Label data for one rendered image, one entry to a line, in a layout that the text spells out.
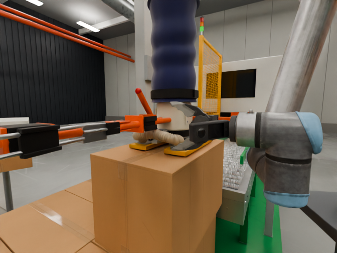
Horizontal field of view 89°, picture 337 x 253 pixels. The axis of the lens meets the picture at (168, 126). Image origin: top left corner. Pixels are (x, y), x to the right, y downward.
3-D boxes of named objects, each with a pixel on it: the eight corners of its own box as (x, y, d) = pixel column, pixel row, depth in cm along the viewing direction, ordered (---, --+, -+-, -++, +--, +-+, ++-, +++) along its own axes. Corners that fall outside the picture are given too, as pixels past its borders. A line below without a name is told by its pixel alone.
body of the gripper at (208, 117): (200, 136, 57) (239, 139, 50) (189, 141, 49) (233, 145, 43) (200, 113, 56) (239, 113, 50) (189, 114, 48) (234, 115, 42)
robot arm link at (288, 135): (324, 163, 34) (328, 112, 32) (253, 155, 40) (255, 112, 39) (314, 151, 42) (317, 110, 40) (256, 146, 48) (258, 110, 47)
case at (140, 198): (167, 187, 126) (167, 134, 122) (221, 204, 105) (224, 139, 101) (94, 241, 76) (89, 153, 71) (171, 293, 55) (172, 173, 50)
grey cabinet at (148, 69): (153, 82, 233) (153, 58, 230) (156, 81, 231) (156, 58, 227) (144, 80, 216) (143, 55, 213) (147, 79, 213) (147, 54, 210)
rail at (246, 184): (258, 147, 309) (259, 137, 307) (261, 147, 306) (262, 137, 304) (235, 219, 112) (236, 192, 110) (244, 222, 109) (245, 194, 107)
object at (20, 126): (40, 143, 40) (38, 122, 39) (57, 147, 36) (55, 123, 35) (-10, 152, 33) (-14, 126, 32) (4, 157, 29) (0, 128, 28)
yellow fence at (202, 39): (215, 161, 356) (218, 56, 332) (220, 162, 351) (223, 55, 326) (193, 183, 256) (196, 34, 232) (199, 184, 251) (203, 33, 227)
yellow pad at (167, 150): (195, 139, 98) (195, 130, 98) (212, 141, 93) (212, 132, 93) (163, 153, 70) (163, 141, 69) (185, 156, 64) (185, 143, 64)
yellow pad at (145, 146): (167, 136, 108) (167, 129, 108) (181, 138, 103) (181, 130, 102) (129, 148, 79) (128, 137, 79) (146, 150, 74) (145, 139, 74)
